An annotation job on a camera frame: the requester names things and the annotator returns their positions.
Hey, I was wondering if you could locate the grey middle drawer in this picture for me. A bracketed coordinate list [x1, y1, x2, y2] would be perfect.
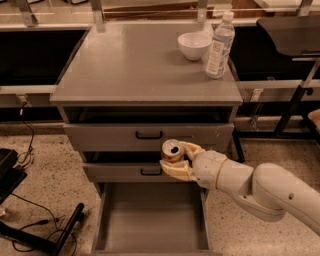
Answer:
[81, 161, 221, 183]

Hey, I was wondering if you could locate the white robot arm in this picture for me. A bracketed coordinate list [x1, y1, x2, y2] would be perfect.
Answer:
[160, 139, 320, 234]

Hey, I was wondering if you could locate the black drawer handle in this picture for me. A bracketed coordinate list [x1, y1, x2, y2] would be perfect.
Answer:
[135, 131, 163, 140]
[140, 168, 162, 176]

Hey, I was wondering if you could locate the black cable on floor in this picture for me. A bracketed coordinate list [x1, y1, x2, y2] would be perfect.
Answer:
[11, 101, 78, 256]

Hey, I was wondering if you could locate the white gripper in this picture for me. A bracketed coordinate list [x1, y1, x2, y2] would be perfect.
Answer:
[160, 141, 227, 190]

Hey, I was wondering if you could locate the grey bottom drawer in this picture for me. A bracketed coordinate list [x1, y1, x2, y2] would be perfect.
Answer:
[92, 183, 213, 256]

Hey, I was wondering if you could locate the black middle drawer handle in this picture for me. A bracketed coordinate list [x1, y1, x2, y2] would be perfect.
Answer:
[140, 168, 162, 176]

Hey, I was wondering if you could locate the white ceramic bowl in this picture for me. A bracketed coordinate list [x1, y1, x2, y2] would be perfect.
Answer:
[178, 32, 211, 60]

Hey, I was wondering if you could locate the grey drawer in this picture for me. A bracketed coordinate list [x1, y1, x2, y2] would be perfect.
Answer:
[92, 183, 213, 256]
[81, 161, 221, 183]
[64, 124, 234, 152]

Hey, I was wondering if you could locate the black stand base left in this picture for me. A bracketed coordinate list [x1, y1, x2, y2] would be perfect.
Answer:
[0, 148, 85, 256]

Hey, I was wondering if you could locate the black chair right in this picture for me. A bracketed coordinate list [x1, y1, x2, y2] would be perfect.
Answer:
[231, 15, 320, 167]

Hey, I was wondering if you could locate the orange soda can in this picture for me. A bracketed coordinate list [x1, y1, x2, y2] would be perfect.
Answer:
[161, 139, 184, 163]

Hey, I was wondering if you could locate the grey top drawer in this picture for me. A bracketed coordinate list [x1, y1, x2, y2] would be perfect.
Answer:
[64, 124, 234, 152]

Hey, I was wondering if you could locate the black top drawer handle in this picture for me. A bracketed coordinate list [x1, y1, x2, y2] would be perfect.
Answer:
[135, 131, 163, 140]

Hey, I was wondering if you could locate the grey drawer cabinet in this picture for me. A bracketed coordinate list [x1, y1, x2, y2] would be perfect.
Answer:
[48, 20, 243, 200]

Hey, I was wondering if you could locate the clear plastic water bottle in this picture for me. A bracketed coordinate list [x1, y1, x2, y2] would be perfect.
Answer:
[206, 11, 235, 79]

